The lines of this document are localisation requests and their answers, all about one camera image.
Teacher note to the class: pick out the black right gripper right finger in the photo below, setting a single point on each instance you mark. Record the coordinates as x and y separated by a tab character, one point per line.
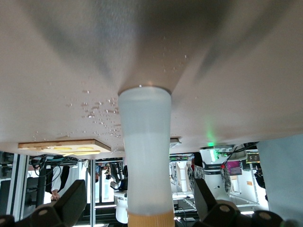
225	215

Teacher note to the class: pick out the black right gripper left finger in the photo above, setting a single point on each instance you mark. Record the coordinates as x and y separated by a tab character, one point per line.
47	215

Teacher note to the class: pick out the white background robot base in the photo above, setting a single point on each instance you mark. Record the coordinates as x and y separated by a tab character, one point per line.
120	208

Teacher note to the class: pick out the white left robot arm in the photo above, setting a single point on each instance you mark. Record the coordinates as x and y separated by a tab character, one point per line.
210	163

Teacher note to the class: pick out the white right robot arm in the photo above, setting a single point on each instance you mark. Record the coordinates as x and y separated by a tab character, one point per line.
281	177

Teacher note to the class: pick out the person in white shirt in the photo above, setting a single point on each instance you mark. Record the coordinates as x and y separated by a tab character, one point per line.
55	195

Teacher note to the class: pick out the purple monitor screen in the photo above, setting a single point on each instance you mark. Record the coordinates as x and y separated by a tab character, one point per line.
234	168

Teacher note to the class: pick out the lemon slice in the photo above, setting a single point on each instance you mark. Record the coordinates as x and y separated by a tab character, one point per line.
85	148
63	149

